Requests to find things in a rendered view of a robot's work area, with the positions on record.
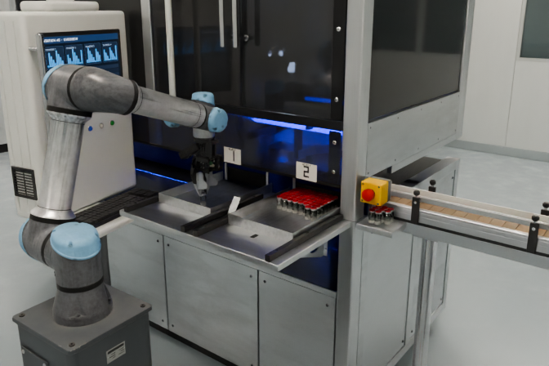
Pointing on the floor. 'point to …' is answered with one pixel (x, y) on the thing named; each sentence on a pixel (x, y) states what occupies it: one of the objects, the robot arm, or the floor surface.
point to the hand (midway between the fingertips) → (202, 190)
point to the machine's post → (354, 150)
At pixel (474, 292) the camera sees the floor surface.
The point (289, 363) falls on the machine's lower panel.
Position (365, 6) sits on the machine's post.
